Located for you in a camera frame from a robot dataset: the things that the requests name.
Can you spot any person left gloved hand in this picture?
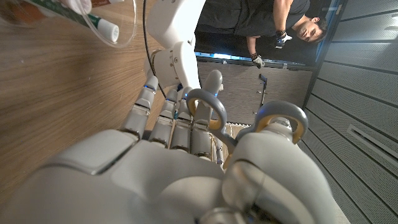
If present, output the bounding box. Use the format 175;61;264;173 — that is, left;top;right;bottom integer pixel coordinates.
251;52;266;70

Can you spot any person right gloved hand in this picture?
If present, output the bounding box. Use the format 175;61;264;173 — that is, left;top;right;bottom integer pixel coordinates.
274;29;294;50

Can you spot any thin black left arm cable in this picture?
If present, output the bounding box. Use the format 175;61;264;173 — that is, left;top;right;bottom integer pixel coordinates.
142;0;167;99

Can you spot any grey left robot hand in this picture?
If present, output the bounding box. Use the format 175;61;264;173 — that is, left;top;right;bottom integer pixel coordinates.
213;136;225;166

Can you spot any person in black shirt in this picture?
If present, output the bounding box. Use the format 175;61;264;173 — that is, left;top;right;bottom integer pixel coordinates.
195;0;329;67

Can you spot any person right forearm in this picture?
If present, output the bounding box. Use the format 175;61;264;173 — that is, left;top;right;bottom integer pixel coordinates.
272;0;295;32

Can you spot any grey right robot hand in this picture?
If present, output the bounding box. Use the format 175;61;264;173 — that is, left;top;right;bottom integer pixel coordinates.
0;70;338;224

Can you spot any person left forearm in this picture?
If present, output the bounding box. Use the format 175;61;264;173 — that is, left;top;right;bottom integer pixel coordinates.
246;35;259;57

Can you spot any silver rail with blue light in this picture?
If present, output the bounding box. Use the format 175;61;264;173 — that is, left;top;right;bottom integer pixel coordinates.
195;51;314;72

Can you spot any long ceiling slot diffuser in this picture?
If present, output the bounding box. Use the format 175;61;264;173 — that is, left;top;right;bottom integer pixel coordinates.
346;124;398;161

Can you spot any white marker black band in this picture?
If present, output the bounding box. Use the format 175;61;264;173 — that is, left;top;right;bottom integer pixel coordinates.
30;0;121;44

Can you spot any clear plastic cup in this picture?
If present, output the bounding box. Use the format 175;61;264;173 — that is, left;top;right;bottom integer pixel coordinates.
0;0;137;49

